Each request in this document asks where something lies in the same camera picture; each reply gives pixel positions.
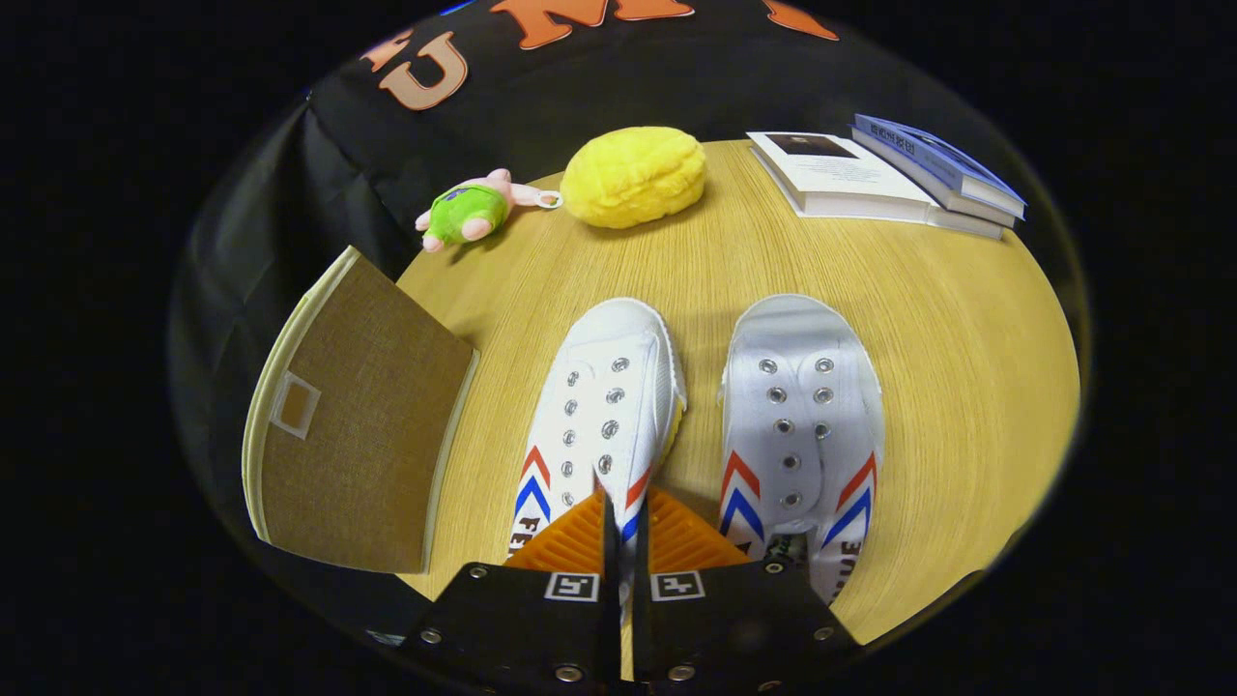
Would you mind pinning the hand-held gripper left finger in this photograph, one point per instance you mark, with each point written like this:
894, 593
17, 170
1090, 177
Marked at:
611, 619

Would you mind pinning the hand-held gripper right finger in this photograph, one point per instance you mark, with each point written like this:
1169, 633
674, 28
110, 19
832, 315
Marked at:
641, 619

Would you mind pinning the white shoe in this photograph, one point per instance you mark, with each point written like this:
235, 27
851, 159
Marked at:
618, 387
802, 387

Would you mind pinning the brown fabric storage box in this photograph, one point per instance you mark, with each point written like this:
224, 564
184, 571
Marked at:
367, 425

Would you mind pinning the pink and green plush toy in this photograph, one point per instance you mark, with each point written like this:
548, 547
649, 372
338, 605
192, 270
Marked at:
464, 213

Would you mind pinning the yellow plush toy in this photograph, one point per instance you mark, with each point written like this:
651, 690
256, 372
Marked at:
633, 179

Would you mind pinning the white book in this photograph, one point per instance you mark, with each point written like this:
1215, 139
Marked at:
831, 174

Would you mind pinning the blue book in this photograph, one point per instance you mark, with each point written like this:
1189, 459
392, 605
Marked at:
918, 179
928, 150

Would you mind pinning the black backdrop cloth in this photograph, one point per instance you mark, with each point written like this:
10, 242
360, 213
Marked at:
676, 77

